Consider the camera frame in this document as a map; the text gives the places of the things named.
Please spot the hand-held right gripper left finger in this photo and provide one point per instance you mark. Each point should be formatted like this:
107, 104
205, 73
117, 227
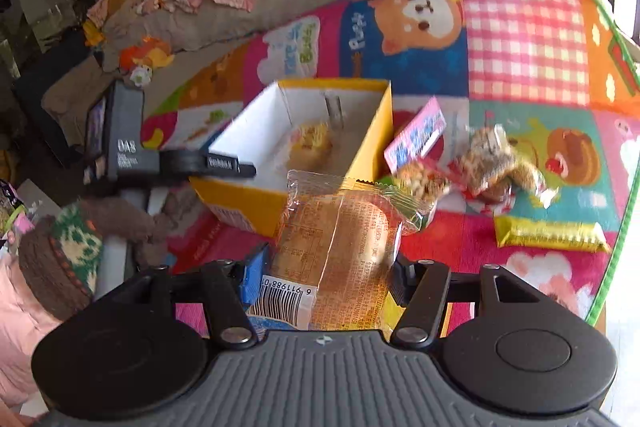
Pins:
255, 272

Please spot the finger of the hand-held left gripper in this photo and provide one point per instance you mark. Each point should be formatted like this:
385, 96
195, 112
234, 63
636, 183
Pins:
225, 166

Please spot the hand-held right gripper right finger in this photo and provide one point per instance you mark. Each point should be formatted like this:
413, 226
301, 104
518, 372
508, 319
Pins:
422, 292

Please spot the clear bread packet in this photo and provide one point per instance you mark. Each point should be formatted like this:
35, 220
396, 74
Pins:
340, 257

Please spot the round yellow pastry packet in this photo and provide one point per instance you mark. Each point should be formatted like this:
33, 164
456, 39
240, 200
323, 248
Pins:
311, 139

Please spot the green edged nut snack packet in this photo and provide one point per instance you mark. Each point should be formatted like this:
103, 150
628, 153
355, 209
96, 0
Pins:
417, 182

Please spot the long yellow snack packet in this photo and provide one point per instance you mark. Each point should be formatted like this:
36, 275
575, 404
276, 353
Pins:
550, 234

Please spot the clear nut snack packet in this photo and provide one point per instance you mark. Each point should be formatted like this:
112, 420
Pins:
492, 162

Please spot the yellow cardboard box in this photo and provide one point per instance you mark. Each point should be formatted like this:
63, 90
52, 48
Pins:
370, 132

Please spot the pink snack packet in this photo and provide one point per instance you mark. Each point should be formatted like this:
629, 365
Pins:
420, 132

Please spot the small white plush toy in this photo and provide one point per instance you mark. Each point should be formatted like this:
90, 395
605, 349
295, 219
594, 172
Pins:
140, 77

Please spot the orange plush toy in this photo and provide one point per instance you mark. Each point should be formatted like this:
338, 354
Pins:
147, 52

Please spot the person's pink clothing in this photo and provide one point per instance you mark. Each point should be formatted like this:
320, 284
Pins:
20, 332

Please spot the colourful printed play mat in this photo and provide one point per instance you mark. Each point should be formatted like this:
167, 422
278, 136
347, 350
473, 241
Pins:
520, 37

